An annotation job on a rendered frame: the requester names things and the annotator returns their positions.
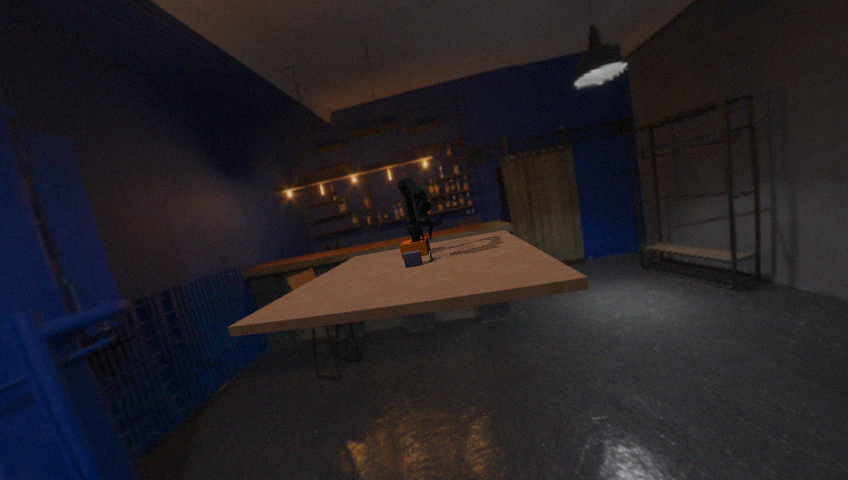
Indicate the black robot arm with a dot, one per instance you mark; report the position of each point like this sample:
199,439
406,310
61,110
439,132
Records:
419,197

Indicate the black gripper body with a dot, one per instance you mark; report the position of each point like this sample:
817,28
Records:
430,224

